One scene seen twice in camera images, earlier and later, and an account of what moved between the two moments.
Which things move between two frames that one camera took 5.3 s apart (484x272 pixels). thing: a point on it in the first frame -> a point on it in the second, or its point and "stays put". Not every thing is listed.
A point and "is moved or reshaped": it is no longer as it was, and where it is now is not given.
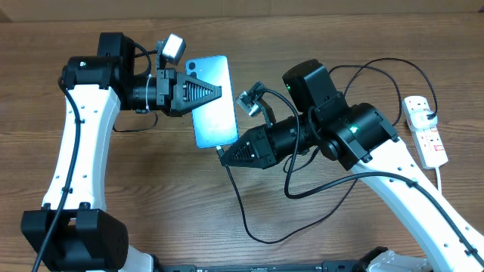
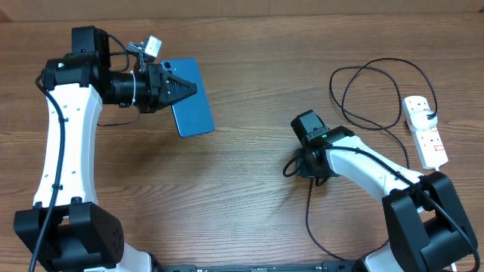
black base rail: [328, 266] stays put
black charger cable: [355, 181] is moved or reshaped
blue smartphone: [215, 122] is moved or reshaped
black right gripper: [265, 154] -> [304, 171]
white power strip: [428, 142] stays put
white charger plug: [421, 122] stays put
